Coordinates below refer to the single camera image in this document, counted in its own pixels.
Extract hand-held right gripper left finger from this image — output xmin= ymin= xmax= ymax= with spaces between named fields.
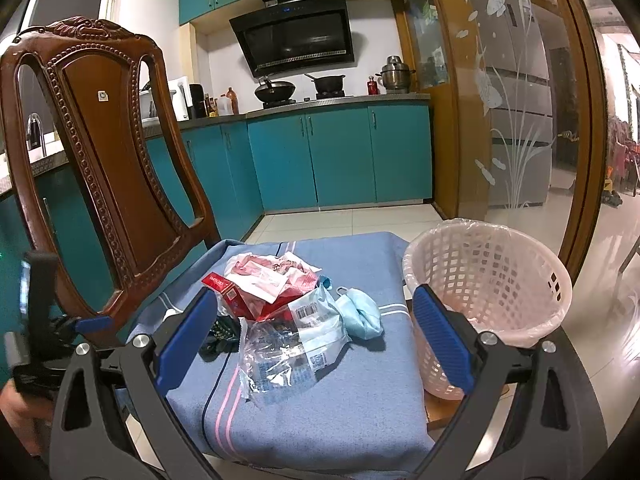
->
xmin=49 ymin=287 xmax=223 ymax=480

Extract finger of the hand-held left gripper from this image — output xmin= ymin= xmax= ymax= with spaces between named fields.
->
xmin=47 ymin=315 xmax=114 ymax=352

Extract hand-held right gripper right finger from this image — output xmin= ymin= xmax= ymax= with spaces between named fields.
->
xmin=410 ymin=284 xmax=608 ymax=480

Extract red cardboard box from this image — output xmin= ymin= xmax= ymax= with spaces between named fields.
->
xmin=201 ymin=272 xmax=296 ymax=322

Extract clear plastic bag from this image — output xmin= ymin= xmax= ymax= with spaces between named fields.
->
xmin=237 ymin=316 xmax=321 ymax=407

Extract pink plastic basket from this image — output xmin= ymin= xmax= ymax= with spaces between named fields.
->
xmin=402 ymin=217 xmax=573 ymax=401

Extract pink snack wrapper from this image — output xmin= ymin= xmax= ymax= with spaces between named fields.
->
xmin=222 ymin=252 xmax=321 ymax=306

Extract person's left hand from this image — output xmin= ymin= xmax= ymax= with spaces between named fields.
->
xmin=0 ymin=380 xmax=51 ymax=457

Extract dark patterned wrapper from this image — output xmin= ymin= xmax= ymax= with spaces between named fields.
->
xmin=199 ymin=314 xmax=242 ymax=359

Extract wooden stool under basket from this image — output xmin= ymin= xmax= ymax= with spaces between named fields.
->
xmin=424 ymin=384 xmax=512 ymax=427

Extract blue face mask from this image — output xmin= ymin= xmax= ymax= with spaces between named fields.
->
xmin=334 ymin=286 xmax=385 ymax=340

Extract blue striped blanket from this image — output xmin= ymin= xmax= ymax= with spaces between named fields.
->
xmin=117 ymin=231 xmax=436 ymax=472

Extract carved wooden chair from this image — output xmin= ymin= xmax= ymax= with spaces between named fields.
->
xmin=0 ymin=17 xmax=223 ymax=356

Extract metal faucet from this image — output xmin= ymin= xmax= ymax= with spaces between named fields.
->
xmin=26 ymin=114 xmax=49 ymax=159

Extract teal lower cabinets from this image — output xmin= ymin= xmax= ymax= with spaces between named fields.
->
xmin=0 ymin=101 xmax=434 ymax=311

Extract white kitchen appliance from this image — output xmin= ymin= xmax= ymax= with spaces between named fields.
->
xmin=167 ymin=76 xmax=191 ymax=122

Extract black kitchen appliance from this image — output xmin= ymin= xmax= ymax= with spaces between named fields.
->
xmin=189 ymin=84 xmax=207 ymax=120

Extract glass door with fish print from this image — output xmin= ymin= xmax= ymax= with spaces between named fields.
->
xmin=425 ymin=0 xmax=608 ymax=281

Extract colourful clutter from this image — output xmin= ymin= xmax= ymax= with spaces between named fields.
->
xmin=606 ymin=115 xmax=640 ymax=206

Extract black wok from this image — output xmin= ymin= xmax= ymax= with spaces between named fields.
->
xmin=254 ymin=77 xmax=297 ymax=104

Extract gas stove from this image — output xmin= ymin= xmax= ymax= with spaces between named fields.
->
xmin=262 ymin=89 xmax=349 ymax=109

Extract steel steamer pot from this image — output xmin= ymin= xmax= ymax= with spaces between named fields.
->
xmin=376 ymin=56 xmax=416 ymax=95

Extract window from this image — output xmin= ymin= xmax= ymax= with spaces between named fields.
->
xmin=20 ymin=0 xmax=119 ymax=36

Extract black cooking pot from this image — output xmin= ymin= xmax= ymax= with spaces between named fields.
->
xmin=305 ymin=73 xmax=347 ymax=95

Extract silver refrigerator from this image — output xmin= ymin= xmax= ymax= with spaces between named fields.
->
xmin=480 ymin=0 xmax=557 ymax=209

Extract black range hood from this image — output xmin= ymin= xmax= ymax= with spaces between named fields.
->
xmin=229 ymin=0 xmax=356 ymax=79

